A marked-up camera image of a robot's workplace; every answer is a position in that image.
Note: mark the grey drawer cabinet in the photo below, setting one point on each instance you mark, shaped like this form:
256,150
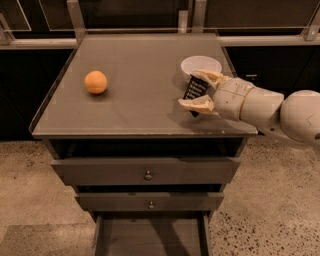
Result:
138,116

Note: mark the grey top drawer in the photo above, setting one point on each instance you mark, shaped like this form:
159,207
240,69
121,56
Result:
146,171

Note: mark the white ceramic bowl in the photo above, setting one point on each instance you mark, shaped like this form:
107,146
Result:
193,63

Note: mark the grey middle drawer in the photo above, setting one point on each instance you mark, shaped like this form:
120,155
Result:
149,201

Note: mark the orange fruit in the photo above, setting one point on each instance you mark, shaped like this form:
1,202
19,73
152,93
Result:
96,82

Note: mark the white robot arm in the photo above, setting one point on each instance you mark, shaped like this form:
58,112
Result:
294,119

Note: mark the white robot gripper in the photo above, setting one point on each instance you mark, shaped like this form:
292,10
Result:
230,99

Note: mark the metal rail frame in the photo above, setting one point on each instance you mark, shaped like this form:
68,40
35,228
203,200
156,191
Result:
36,24

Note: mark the black rxbar chocolate bar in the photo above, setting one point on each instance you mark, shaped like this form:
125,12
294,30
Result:
196,88

